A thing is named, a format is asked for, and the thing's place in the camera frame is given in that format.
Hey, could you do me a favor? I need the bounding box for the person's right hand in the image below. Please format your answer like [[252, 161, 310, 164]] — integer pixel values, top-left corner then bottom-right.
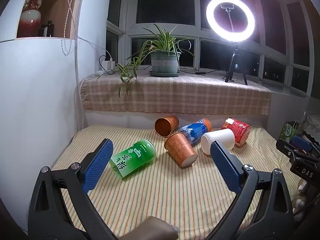
[[292, 179, 312, 222]]

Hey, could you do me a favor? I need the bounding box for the green printed cup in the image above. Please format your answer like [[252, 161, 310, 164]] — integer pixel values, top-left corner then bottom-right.
[[109, 140, 157, 180]]

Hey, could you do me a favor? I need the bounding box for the striped table cloth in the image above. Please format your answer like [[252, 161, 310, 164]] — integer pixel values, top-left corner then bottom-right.
[[51, 125, 303, 240]]

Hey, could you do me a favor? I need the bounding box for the plaid windowsill cloth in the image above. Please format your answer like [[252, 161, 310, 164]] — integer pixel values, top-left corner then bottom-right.
[[79, 69, 272, 116]]

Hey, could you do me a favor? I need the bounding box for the black tripod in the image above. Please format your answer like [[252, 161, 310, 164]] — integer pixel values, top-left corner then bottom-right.
[[224, 42, 248, 86]]

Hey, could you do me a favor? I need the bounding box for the potted spider plant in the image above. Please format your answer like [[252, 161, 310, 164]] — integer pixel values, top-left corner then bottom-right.
[[115, 24, 197, 98]]

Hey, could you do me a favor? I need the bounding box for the green plant saucer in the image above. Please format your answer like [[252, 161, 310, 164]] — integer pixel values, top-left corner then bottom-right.
[[149, 70, 181, 78]]

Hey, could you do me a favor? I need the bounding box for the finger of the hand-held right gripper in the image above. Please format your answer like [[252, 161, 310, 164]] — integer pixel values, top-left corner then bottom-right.
[[276, 139, 316, 161], [290, 135, 320, 153]]

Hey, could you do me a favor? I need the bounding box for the green tissue pack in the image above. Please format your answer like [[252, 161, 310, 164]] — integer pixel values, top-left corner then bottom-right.
[[279, 121, 301, 143]]

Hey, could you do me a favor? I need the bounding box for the white framed window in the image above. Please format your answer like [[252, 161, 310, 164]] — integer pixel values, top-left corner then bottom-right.
[[106, 0, 320, 98]]

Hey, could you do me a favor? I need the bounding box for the white cabinet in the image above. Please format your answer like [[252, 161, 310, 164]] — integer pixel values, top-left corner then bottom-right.
[[0, 0, 87, 233]]

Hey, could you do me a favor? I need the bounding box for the blue printed cup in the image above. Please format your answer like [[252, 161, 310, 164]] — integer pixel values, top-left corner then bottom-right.
[[180, 119, 212, 145]]

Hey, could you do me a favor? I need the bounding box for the ring light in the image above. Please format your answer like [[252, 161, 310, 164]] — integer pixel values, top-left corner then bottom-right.
[[206, 0, 255, 43]]

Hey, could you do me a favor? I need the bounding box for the plain copper cup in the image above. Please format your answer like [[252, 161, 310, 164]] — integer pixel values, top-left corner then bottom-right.
[[154, 116, 180, 138]]

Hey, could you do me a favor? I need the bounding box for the red ceramic vase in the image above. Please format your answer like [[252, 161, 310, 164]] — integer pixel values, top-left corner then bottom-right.
[[17, 0, 48, 38]]

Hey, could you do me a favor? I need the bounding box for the red printed cup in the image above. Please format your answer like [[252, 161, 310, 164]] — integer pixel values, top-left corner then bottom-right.
[[221, 118, 251, 147]]

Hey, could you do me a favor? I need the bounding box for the black cable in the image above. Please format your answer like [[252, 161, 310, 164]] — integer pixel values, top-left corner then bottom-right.
[[179, 66, 227, 76]]

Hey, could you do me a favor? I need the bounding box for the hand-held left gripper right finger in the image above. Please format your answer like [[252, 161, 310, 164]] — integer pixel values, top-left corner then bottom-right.
[[205, 140, 296, 240]]

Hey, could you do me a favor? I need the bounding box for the white cup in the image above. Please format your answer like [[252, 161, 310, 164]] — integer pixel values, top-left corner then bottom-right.
[[200, 128, 236, 155]]

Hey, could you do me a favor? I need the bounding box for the orange patterned paper cup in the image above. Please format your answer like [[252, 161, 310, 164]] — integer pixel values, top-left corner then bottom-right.
[[164, 132, 198, 167]]

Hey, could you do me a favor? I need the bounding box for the brown rounded cushion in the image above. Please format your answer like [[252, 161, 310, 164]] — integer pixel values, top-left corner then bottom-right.
[[119, 216, 179, 240]]

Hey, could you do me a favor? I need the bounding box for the white lace cloth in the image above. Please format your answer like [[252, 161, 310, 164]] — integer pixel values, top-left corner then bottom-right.
[[301, 114, 320, 143]]

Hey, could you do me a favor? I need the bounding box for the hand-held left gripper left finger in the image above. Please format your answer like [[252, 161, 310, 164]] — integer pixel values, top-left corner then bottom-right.
[[28, 138, 118, 240]]

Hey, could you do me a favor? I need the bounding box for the white bead chain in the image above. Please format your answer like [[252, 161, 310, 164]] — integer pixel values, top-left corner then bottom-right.
[[60, 0, 84, 56]]

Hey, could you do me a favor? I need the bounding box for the white cable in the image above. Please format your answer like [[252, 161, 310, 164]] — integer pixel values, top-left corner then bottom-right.
[[58, 0, 112, 60]]

